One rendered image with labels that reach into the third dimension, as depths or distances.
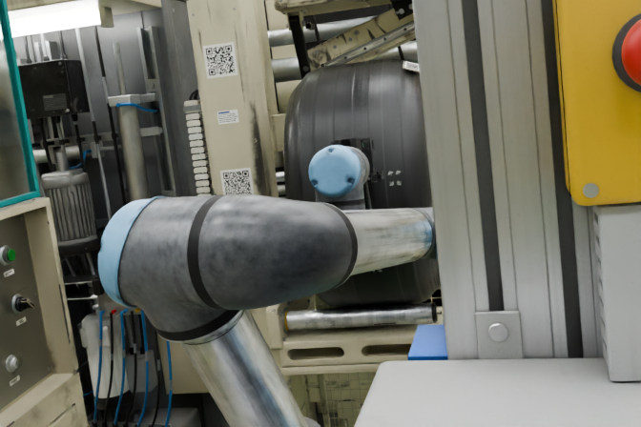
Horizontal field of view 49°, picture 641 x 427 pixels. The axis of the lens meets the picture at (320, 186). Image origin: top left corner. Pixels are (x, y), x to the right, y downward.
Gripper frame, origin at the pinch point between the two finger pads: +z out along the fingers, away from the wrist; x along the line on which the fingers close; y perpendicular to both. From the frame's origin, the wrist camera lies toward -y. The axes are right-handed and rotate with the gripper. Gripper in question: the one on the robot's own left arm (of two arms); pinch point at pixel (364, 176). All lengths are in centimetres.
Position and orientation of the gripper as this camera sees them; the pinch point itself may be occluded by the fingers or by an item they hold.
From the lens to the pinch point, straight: 137.5
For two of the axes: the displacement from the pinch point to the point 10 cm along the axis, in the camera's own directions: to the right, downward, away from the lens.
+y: -1.0, -9.9, -0.3
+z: 2.0, -0.5, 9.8
